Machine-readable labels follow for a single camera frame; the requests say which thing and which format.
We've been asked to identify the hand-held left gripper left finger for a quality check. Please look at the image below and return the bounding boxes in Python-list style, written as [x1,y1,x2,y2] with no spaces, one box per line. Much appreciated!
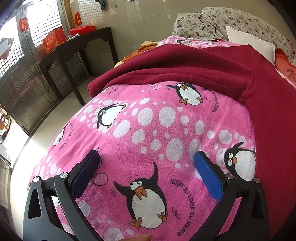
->
[22,149,102,241]

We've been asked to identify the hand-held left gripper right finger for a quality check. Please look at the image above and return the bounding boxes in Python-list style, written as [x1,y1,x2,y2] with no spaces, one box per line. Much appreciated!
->
[194,151,270,241]

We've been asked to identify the maroon sweater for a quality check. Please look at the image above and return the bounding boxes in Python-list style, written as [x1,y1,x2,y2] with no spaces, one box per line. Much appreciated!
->
[87,44,296,232]

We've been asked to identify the orange yellow clothes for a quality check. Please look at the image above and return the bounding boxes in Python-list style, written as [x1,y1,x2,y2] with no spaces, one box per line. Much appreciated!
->
[114,40,159,67]

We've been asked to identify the person's left hand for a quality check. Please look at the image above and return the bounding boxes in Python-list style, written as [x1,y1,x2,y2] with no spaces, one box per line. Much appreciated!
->
[122,234,152,241]

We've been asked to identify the pink penguin print blanket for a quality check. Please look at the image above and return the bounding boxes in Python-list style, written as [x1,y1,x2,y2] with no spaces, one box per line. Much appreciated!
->
[28,36,296,241]

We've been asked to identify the metal grille door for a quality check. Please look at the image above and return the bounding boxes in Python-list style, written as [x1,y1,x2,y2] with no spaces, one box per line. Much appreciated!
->
[0,0,70,136]

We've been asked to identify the dark wooden table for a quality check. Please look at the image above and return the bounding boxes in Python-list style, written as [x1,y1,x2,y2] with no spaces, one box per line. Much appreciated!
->
[38,27,118,106]

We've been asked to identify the red heart cushion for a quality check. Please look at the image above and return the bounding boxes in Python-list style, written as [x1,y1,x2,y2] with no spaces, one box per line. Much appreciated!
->
[275,47,296,84]

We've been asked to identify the tall red cardboard box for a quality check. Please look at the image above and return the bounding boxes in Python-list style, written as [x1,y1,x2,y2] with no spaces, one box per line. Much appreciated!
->
[43,26,64,54]

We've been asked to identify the white pillow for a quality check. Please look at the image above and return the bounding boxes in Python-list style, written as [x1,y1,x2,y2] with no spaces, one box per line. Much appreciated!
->
[225,26,275,63]

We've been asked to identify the flat red gift box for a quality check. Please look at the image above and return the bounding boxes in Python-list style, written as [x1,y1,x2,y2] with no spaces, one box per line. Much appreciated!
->
[70,25,96,36]

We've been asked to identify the floral quilt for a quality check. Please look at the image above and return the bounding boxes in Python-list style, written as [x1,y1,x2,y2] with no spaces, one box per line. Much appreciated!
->
[171,7,294,50]

